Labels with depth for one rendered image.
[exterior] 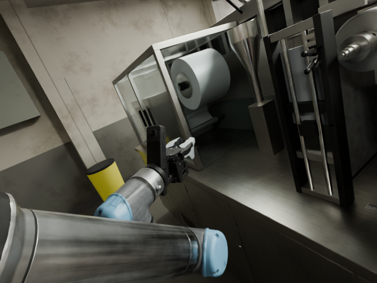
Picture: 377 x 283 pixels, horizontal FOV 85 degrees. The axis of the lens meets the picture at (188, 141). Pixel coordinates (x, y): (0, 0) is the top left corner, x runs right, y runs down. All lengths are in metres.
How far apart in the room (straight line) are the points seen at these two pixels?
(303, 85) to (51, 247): 0.66
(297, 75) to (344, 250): 0.47
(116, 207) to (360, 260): 0.56
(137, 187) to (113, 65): 3.59
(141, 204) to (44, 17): 3.72
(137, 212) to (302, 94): 0.55
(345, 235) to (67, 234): 0.65
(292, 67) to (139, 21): 3.90
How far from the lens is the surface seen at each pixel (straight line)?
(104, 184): 3.17
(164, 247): 0.30
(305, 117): 0.73
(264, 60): 1.31
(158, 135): 0.52
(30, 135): 3.67
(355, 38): 0.67
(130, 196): 0.43
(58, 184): 3.76
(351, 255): 0.68
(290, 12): 1.20
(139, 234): 0.27
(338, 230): 0.73
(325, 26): 0.62
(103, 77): 3.87
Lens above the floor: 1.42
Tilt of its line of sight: 17 degrees down
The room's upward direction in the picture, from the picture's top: 21 degrees counter-clockwise
